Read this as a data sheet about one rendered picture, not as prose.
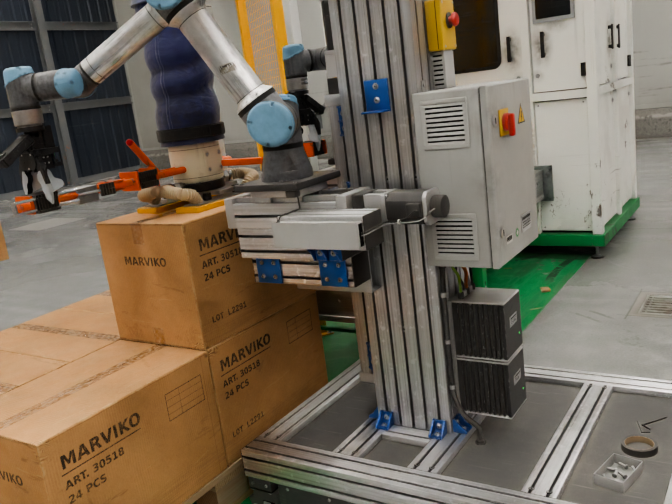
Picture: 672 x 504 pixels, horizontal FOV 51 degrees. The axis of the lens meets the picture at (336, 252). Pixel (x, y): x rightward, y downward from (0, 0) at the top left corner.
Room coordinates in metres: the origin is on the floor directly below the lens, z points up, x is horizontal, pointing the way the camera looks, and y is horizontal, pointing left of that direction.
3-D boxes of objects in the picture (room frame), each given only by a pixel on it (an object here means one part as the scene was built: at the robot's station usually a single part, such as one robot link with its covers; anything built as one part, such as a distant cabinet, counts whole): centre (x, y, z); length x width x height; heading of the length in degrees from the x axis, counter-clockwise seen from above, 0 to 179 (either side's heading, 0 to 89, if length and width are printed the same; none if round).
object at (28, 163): (1.92, 0.76, 1.21); 0.09 x 0.08 x 0.12; 144
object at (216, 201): (2.33, 0.35, 0.97); 0.34 x 0.10 x 0.05; 144
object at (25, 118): (1.92, 0.77, 1.29); 0.08 x 0.08 x 0.05
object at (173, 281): (2.38, 0.43, 0.74); 0.60 x 0.40 x 0.40; 145
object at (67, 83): (1.93, 0.67, 1.37); 0.11 x 0.11 x 0.08; 86
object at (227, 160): (2.16, 0.45, 1.07); 0.93 x 0.30 x 0.04; 144
